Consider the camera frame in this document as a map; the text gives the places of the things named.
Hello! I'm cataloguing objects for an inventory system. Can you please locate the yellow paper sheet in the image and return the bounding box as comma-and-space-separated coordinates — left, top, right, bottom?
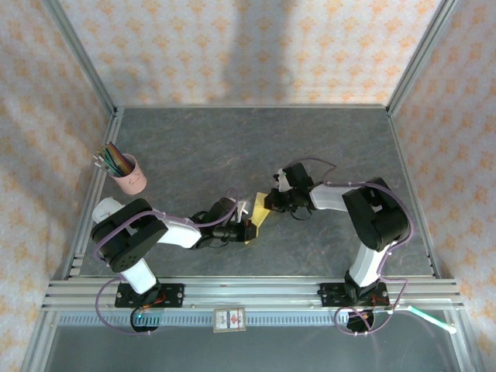
243, 192, 272, 245

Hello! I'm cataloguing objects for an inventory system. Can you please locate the small framed label card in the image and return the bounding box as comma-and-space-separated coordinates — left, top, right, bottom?
212, 307, 247, 332

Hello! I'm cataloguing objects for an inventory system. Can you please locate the pink cup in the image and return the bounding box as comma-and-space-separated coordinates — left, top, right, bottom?
112, 153, 147, 195

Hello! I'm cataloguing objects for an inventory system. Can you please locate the brown rolled stick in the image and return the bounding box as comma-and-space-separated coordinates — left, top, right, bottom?
112, 149, 133, 174

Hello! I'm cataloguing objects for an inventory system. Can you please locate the green rolled stick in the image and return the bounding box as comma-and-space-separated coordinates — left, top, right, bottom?
99, 149, 121, 175

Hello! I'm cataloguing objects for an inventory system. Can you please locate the pink rolled stick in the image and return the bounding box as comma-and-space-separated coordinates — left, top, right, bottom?
106, 142, 131, 171

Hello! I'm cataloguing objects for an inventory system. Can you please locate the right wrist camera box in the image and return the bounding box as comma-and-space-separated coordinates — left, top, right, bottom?
273, 168, 290, 191

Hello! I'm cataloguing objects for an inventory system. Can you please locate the wide aluminium mounting rail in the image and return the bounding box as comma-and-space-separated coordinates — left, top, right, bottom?
41, 277, 464, 311

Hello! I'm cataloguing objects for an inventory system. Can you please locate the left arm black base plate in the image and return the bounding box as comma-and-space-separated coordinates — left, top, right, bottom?
115, 283, 185, 308

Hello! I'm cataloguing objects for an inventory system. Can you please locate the grey slotted cable duct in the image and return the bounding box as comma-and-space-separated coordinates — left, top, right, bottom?
57, 312, 388, 326

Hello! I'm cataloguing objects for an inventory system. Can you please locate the thin aluminium table rail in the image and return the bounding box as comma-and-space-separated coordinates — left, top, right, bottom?
115, 103, 388, 110

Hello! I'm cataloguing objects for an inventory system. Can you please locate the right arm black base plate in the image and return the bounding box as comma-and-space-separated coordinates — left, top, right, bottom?
318, 281, 390, 308

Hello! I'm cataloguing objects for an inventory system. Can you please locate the long aluminium side rail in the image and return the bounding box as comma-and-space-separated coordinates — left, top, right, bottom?
64, 108, 125, 280
387, 110, 441, 280

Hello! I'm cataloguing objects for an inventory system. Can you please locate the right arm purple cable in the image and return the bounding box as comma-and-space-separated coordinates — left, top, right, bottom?
284, 157, 415, 336

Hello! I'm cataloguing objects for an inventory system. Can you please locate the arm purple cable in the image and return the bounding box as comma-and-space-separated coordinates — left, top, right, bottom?
284, 157, 415, 336
94, 188, 239, 336

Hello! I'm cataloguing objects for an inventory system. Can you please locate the black round cable grommet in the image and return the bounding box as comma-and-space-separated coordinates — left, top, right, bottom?
130, 308, 160, 334
346, 309, 376, 335

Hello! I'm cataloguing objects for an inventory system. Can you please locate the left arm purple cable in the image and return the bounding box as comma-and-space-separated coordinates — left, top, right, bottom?
94, 188, 239, 336

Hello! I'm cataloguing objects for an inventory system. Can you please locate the aluminium frame post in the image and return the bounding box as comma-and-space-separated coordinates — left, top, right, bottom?
387, 0, 460, 115
42, 0, 117, 113

